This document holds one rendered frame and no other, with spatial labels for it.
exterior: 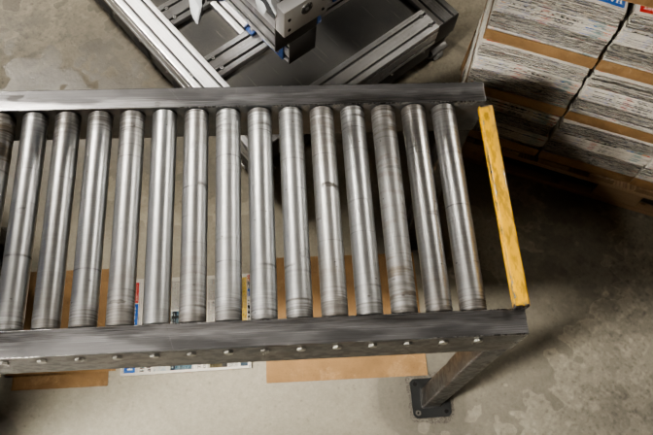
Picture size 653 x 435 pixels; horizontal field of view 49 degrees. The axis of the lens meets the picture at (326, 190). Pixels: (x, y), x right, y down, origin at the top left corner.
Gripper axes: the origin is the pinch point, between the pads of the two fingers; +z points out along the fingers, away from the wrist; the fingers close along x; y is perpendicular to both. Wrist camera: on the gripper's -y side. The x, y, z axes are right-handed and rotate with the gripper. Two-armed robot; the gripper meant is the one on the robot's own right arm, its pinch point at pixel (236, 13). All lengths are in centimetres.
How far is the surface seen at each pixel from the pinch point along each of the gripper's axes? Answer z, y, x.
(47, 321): 24, 49, 35
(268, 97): -12.8, 42.4, -12.7
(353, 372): 32, 120, -37
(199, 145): -5.0, 44.8, 3.0
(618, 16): -17, 31, -94
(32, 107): -21, 49, 34
